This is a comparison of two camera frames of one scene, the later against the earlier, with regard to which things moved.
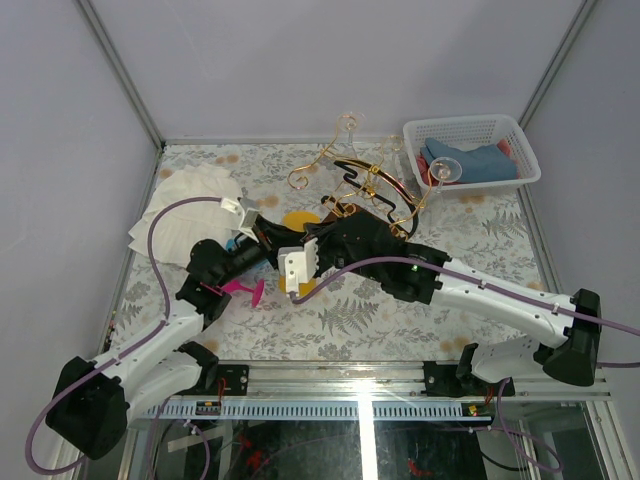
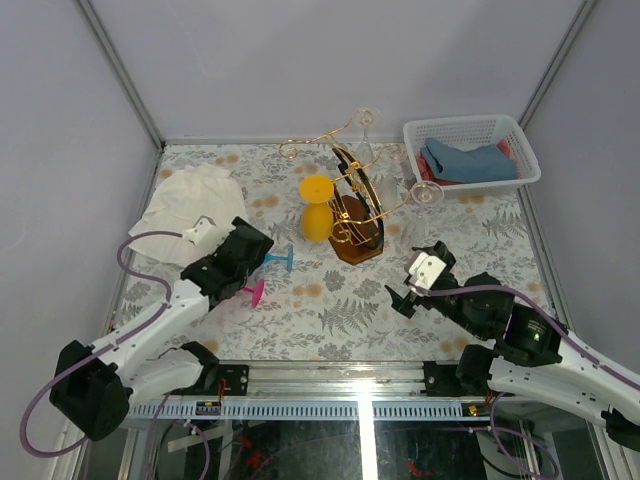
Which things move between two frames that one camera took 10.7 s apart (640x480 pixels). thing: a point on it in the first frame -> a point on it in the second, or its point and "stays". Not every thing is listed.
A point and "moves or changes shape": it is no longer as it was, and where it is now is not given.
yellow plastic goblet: x=297 y=221 -> x=317 y=220
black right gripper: x=323 y=230 -> x=403 y=305
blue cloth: x=482 y=164 stays
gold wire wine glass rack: x=378 y=187 moves or changes shape
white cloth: x=184 y=223 stays
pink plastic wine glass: x=257 y=291 stays
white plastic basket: x=489 y=153 stays
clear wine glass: x=445 y=169 -> x=424 y=195
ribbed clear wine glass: x=351 y=120 -> x=364 y=153
